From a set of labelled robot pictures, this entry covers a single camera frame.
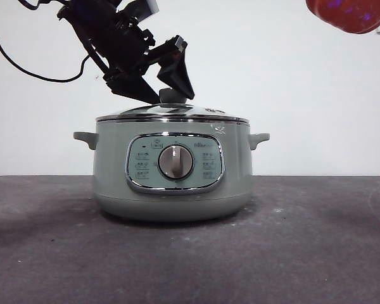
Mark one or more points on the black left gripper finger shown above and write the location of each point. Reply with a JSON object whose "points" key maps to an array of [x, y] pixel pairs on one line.
{"points": [[130, 84], [177, 76]]}

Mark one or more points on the glass lid with green knob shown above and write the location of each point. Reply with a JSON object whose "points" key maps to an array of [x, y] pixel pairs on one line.
{"points": [[169, 94]]}

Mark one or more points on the red-orange pumpkin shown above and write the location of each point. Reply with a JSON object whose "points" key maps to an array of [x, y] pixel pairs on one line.
{"points": [[351, 16]]}

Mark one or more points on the pale green electric pot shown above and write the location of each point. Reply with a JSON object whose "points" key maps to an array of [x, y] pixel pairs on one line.
{"points": [[114, 177]]}

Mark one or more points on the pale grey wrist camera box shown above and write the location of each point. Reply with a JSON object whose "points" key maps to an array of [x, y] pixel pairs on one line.
{"points": [[145, 7]]}

